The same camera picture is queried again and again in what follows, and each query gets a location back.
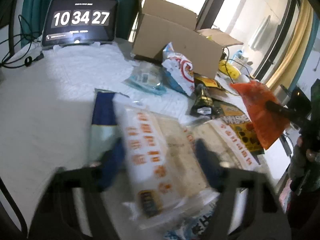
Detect orange red snack bag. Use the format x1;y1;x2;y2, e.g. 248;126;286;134
230;80;290;150

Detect green yellow snack bag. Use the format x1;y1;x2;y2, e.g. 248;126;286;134
213;99;264;155

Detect blue and teal snack bag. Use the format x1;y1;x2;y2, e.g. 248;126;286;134
88;89;125;163

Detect white orange-lettered snack pack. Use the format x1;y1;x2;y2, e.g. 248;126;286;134
114;101;259;221

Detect white red chip bag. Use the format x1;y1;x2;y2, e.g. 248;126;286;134
162;42;195;96

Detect right hand grey glove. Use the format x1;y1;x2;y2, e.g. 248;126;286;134
289;136;319;195

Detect steel cup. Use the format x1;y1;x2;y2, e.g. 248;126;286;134
274;85;291;107

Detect yellow curtain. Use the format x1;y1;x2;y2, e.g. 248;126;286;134
266;0;313;92

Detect white blue lettered snack bag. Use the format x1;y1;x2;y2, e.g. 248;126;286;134
163;198;217;240

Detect yellow plastic bag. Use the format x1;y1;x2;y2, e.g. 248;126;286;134
219;60;241;79

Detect black gold snack bag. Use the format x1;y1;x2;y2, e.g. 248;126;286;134
190;74;225;116

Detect clear blue snack packet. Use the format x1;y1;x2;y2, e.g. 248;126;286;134
123;61;167;95

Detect brown cardboard box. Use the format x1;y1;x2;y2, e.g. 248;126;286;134
132;0;243;78

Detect black tablet showing clock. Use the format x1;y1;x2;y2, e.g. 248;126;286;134
41;0;119;48

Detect black cable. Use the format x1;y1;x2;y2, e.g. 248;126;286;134
0;14;45;68

